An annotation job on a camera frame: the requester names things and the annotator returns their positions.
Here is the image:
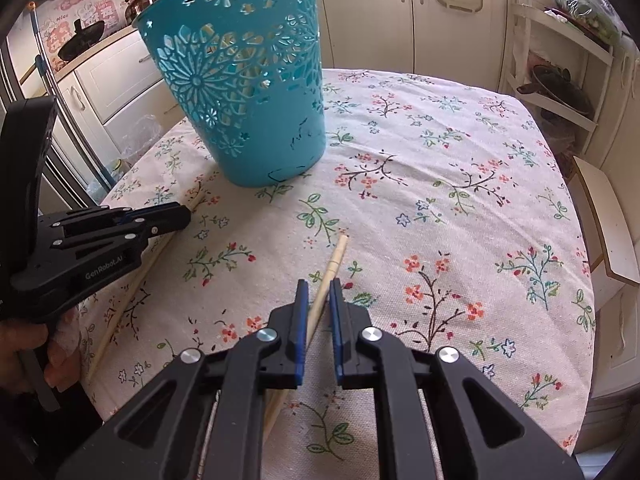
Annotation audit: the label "cream cabinet doors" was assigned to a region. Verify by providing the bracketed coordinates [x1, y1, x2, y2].
[320, 0, 511, 93]

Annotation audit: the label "clear plastic bag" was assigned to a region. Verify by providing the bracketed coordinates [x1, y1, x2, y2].
[117, 112, 163, 161]

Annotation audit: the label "cream drawer cabinet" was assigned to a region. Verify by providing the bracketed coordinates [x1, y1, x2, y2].
[50, 25, 186, 171]

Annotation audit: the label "pink patterned wall sticker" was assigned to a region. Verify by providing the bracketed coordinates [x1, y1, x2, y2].
[42, 0, 161, 71]

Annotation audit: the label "teal plastic cutout basket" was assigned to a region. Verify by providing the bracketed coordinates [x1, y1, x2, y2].
[134, 0, 328, 188]

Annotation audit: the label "bag of greens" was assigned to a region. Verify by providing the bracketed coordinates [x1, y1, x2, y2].
[550, 0, 626, 46]

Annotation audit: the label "black wok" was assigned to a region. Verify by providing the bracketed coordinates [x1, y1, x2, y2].
[56, 19, 108, 62]

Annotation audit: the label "blue mop handle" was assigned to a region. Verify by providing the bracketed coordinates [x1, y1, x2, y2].
[27, 2, 61, 91]

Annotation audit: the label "person's left hand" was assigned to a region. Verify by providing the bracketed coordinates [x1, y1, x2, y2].
[0, 310, 83, 396]

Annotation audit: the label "white shelf rack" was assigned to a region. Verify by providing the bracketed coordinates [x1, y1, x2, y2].
[502, 0, 616, 136]

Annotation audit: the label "metal kettle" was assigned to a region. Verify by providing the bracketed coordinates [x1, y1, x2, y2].
[122, 0, 160, 23]

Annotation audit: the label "floral tablecloth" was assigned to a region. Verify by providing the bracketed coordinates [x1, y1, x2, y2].
[77, 67, 596, 480]

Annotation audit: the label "dark pan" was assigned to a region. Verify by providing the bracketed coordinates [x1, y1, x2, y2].
[517, 62, 593, 116]

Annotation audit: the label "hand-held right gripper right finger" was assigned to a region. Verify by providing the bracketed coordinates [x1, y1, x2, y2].
[329, 280, 586, 480]

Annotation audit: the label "stainless steel fridge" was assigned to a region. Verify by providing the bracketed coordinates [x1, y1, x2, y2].
[0, 35, 101, 211]

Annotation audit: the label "pale wooden chopstick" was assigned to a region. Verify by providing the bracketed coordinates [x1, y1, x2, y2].
[262, 234, 349, 440]

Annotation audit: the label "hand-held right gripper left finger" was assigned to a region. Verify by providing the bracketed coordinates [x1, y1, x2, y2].
[55, 279, 308, 480]

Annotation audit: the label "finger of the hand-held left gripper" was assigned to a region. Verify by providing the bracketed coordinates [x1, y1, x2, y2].
[37, 202, 183, 233]
[50, 206, 192, 261]

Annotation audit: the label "white wooden stool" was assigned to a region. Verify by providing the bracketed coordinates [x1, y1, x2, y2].
[570, 155, 640, 286]

